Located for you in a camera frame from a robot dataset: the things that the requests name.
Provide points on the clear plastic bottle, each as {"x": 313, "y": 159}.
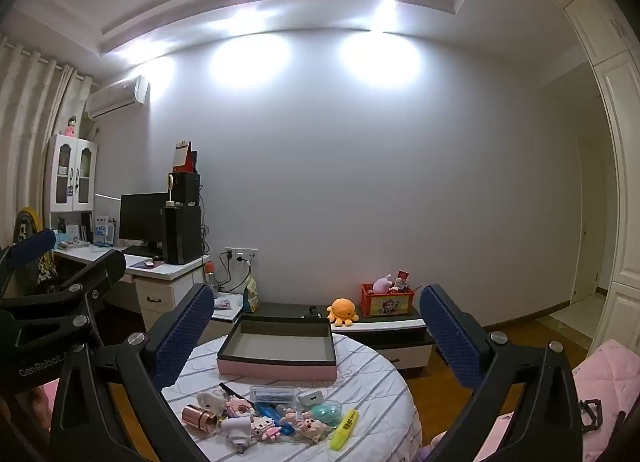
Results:
{"x": 286, "y": 411}

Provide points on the red and white calendar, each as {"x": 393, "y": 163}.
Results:
{"x": 181, "y": 157}

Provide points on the black computer tower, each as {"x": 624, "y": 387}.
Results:
{"x": 182, "y": 237}

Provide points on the white wall outlet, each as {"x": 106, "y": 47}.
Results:
{"x": 250, "y": 252}

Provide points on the white handheld device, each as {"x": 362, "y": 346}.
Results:
{"x": 235, "y": 429}

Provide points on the pink box with black rim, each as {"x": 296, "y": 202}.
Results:
{"x": 275, "y": 369}

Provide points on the teal egg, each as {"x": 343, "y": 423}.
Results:
{"x": 325, "y": 413}

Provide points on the orange octopus plush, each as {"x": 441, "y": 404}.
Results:
{"x": 342, "y": 309}

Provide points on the black speaker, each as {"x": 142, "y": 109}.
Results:
{"x": 186, "y": 187}

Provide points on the white wardrobe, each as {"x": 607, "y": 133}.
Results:
{"x": 620, "y": 142}

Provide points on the blue and white box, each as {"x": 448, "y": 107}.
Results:
{"x": 102, "y": 232}

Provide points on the blue pen box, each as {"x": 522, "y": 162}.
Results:
{"x": 270, "y": 413}

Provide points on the yellow snack bag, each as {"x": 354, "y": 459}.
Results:
{"x": 251, "y": 292}

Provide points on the pink-eared doll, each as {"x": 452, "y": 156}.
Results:
{"x": 307, "y": 429}

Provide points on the pink quilt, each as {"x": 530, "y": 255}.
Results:
{"x": 610, "y": 367}

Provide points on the white glass-door cabinet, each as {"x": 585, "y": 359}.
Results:
{"x": 75, "y": 139}

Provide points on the small black device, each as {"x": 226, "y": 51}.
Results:
{"x": 312, "y": 311}

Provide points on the clear plastic case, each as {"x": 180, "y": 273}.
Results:
{"x": 272, "y": 394}

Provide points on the pink plush toy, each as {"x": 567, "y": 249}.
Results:
{"x": 382, "y": 284}

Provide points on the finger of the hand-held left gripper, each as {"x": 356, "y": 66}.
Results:
{"x": 32, "y": 247}
{"x": 100, "y": 269}

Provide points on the striped white table cloth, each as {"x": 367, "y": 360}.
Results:
{"x": 370, "y": 392}

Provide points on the black computer monitor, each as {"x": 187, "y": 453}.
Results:
{"x": 142, "y": 217}

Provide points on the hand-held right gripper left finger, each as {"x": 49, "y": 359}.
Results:
{"x": 184, "y": 339}

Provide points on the beige curtain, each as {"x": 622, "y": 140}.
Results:
{"x": 25, "y": 142}

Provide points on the red storage crate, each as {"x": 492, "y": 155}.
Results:
{"x": 387, "y": 304}

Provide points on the white door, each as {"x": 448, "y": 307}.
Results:
{"x": 587, "y": 242}

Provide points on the pink block cat figure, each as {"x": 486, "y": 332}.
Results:
{"x": 262, "y": 429}

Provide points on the small pink doll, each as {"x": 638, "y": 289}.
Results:
{"x": 71, "y": 128}

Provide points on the black and white low cabinet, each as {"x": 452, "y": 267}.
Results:
{"x": 380, "y": 329}

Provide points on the orange-capped water bottle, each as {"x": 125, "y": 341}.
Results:
{"x": 211, "y": 284}

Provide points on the pink flower-shaped trinket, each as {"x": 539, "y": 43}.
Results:
{"x": 239, "y": 408}

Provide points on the black keyboard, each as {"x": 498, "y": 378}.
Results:
{"x": 140, "y": 251}

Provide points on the yellow and black garment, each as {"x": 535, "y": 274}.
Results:
{"x": 22, "y": 222}

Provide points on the red and white packet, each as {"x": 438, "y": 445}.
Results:
{"x": 403, "y": 277}

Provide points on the white air conditioner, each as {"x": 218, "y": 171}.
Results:
{"x": 115, "y": 97}

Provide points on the white desk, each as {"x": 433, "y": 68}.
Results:
{"x": 170, "y": 269}

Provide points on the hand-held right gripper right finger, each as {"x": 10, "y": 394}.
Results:
{"x": 452, "y": 339}

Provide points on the yellow highlighter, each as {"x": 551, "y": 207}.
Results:
{"x": 344, "y": 431}

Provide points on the rose gold cylinder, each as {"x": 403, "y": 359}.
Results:
{"x": 197, "y": 419}

